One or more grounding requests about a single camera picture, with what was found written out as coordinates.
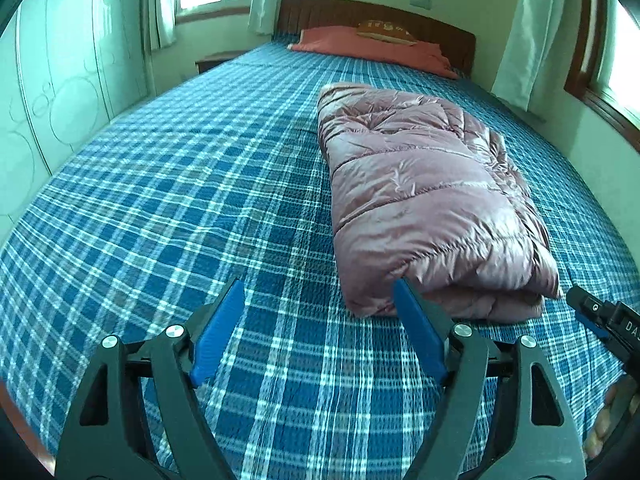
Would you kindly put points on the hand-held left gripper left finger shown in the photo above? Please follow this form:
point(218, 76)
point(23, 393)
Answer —
point(218, 340)

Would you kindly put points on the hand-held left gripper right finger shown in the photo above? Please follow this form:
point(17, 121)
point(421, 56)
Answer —
point(420, 336)

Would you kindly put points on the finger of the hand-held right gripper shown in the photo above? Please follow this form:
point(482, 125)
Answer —
point(587, 310)

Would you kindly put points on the pink puffer jacket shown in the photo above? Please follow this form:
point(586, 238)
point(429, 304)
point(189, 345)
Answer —
point(425, 200)

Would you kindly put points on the person's right hand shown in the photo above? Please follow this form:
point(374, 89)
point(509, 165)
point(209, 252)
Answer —
point(602, 430)

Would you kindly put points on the blue plaid bedspread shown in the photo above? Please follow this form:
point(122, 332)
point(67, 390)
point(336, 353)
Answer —
point(175, 200)

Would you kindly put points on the wooden nightstand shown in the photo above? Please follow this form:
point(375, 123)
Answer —
point(215, 61)

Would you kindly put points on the red pillow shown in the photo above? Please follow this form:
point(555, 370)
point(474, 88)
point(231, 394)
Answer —
point(350, 45)

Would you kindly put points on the white patterned wardrobe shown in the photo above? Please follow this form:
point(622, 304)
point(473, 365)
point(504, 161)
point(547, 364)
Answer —
point(60, 85)

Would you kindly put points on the wooden headboard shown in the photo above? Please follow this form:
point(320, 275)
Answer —
point(442, 30)

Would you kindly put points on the brown patterned cushion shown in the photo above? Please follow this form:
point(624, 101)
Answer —
point(385, 30)

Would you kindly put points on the wall outlet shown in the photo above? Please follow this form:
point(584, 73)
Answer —
point(421, 1)

